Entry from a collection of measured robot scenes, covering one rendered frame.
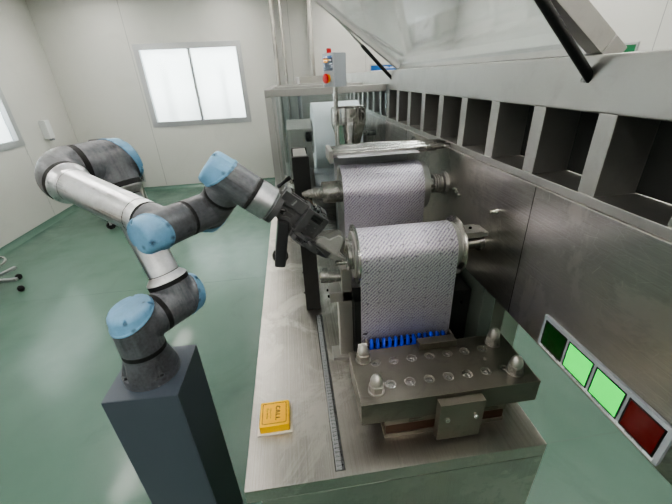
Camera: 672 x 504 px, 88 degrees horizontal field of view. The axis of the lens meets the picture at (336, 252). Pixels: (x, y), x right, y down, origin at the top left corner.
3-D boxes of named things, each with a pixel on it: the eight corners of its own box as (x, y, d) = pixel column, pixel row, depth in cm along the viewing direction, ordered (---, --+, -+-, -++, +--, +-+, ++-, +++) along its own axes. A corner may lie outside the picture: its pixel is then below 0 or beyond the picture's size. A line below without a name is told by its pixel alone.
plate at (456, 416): (433, 432, 79) (437, 398, 74) (474, 426, 80) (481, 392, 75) (437, 442, 77) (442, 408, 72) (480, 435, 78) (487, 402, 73)
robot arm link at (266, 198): (243, 214, 71) (247, 201, 78) (262, 226, 73) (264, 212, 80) (263, 185, 69) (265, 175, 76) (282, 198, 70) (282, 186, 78)
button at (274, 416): (262, 409, 87) (260, 402, 86) (289, 405, 88) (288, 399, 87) (260, 434, 81) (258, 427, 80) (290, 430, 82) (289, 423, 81)
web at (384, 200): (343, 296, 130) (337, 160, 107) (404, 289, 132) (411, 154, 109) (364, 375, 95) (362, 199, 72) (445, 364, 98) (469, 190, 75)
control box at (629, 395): (536, 342, 69) (544, 314, 66) (540, 342, 69) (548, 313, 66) (654, 466, 47) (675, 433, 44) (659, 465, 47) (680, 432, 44)
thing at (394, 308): (361, 343, 91) (360, 283, 82) (447, 332, 93) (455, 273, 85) (361, 344, 90) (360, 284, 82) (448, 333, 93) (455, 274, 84)
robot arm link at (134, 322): (109, 351, 95) (90, 311, 88) (152, 323, 105) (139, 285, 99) (136, 366, 89) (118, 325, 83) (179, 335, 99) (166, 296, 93)
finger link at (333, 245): (359, 249, 79) (326, 228, 75) (343, 268, 81) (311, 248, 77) (356, 244, 82) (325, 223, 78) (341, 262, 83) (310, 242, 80)
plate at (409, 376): (349, 369, 89) (348, 352, 86) (497, 350, 92) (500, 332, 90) (361, 425, 75) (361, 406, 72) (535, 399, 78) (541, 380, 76)
